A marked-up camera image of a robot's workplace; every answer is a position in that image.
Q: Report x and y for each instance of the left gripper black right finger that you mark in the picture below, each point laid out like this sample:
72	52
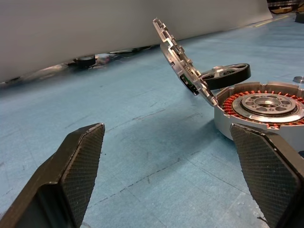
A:
268	178

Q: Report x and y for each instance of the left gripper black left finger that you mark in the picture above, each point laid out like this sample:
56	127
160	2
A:
71	178

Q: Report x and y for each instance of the silver motor stator copper windings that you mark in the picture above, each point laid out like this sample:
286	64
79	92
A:
221	116

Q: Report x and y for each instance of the black spoked rotor wheel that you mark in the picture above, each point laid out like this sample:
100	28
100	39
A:
237	78

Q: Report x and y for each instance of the silver motor cover plate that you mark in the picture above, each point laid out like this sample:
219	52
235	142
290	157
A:
175	59

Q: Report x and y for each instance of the blue table cover sheet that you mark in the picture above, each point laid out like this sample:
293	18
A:
142	142

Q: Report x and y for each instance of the small silver round part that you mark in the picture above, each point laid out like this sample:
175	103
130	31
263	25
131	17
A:
299	79

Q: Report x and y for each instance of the black round stand foot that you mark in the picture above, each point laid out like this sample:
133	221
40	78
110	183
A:
84	59

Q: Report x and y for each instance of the white backdrop sheet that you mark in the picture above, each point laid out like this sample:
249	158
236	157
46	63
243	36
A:
95	28

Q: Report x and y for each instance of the black box-shaped object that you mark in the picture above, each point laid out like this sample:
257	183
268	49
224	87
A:
300	17

